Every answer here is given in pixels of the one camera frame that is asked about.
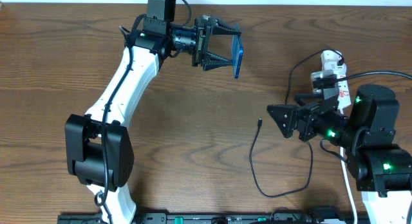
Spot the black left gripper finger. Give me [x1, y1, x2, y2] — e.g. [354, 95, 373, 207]
[201, 51, 232, 71]
[211, 16, 241, 35]

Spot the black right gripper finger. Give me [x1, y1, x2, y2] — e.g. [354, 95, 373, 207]
[294, 93, 323, 105]
[267, 104, 297, 138]

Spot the blue Galaxy smartphone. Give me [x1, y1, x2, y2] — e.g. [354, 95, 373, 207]
[231, 35, 244, 79]

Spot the black USB charging cable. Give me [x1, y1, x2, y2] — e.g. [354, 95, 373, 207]
[249, 48, 345, 198]

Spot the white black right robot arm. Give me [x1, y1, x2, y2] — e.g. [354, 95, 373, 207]
[267, 84, 411, 223]

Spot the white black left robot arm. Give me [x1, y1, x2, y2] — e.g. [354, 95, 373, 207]
[58, 14, 243, 223]

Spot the white USB charger plug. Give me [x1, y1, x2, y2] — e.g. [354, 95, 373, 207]
[322, 61, 347, 78]

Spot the white power strip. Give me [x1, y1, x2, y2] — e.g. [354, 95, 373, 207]
[321, 50, 351, 114]

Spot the white power strip cord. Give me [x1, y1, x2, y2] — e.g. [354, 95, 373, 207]
[339, 108, 359, 224]

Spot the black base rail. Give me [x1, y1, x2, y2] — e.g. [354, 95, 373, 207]
[57, 211, 368, 224]

